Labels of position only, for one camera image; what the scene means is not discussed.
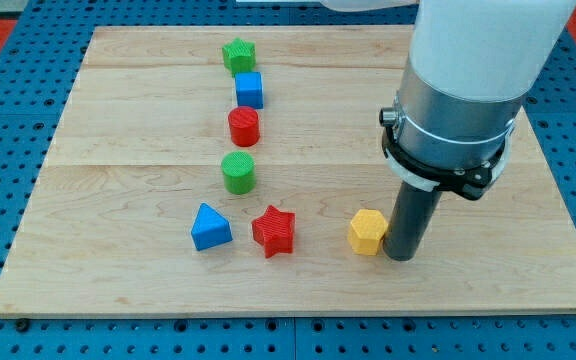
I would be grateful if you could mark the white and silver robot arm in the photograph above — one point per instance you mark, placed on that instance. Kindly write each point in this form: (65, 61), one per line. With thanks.
(469, 67)

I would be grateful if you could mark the yellow hexagon block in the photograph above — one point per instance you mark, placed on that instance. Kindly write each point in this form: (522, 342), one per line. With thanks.
(366, 231)

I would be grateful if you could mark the green cylinder block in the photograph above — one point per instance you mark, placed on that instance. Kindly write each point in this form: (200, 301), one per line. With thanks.
(238, 170)

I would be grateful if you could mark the red star block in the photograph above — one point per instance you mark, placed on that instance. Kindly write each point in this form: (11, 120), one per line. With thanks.
(274, 231)

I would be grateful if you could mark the red cylinder block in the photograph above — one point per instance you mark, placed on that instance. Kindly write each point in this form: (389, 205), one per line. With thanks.
(243, 124)

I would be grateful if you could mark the light wooden board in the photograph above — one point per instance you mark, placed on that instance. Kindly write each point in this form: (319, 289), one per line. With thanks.
(139, 146)

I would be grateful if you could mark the blue triangle block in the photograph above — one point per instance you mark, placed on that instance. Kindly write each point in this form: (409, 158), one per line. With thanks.
(210, 228)

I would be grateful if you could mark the blue cube block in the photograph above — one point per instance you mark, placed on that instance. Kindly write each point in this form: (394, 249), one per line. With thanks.
(249, 89)

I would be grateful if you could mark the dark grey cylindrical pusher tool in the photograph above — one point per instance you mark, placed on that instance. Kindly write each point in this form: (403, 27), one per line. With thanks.
(411, 215)

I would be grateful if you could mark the green star block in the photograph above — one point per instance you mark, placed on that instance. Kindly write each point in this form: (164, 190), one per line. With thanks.
(239, 56)

